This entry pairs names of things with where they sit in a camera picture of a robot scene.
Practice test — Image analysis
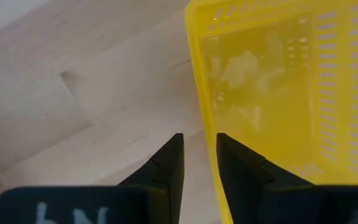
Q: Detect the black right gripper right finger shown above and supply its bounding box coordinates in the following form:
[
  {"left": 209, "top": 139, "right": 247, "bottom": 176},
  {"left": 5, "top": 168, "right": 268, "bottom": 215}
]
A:
[{"left": 216, "top": 133, "right": 316, "bottom": 224}]

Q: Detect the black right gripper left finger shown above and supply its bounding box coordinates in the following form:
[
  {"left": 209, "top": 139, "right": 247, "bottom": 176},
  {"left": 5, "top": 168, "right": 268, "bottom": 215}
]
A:
[{"left": 116, "top": 133, "right": 185, "bottom": 224}]

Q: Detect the yellow plastic basket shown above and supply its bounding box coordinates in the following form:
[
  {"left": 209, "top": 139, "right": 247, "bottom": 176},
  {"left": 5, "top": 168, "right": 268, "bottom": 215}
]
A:
[{"left": 184, "top": 0, "right": 358, "bottom": 224}]

